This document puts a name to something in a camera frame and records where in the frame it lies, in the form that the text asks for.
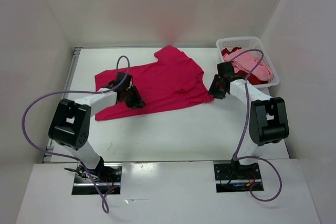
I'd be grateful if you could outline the magenta t shirt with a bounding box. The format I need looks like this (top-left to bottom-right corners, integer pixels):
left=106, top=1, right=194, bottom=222
left=95, top=46, right=214, bottom=121

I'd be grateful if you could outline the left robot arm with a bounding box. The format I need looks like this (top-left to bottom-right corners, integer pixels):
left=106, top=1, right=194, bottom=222
left=48, top=72, right=145, bottom=182

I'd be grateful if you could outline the base mounting plate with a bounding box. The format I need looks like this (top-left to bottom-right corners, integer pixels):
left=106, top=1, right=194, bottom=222
left=213, top=161, right=264, bottom=193
left=66, top=164, right=122, bottom=196

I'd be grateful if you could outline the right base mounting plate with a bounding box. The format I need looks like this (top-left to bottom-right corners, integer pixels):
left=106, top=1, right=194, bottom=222
left=213, top=161, right=264, bottom=193

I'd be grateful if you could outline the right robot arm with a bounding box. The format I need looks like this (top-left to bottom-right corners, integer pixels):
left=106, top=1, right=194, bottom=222
left=208, top=62, right=289, bottom=178

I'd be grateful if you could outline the pink t shirt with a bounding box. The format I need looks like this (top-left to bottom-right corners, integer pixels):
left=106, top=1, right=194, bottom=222
left=223, top=49, right=273, bottom=81

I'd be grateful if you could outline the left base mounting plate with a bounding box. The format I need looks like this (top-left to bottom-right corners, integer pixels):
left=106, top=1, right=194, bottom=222
left=66, top=164, right=122, bottom=196

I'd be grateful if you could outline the dark red t shirt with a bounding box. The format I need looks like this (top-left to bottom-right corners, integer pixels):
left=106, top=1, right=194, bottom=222
left=222, top=47, right=268, bottom=85

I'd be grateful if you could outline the white plastic basket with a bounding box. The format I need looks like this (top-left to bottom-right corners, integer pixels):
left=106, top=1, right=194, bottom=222
left=216, top=36, right=280, bottom=89

